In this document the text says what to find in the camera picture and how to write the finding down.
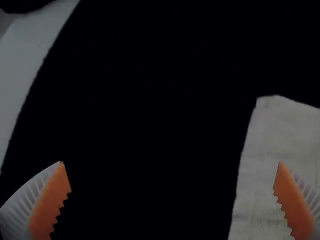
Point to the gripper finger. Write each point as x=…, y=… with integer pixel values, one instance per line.
x=37, y=210
x=297, y=207

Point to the pale towel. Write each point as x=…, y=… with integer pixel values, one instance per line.
x=270, y=140

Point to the black mat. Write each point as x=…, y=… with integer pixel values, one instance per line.
x=150, y=100

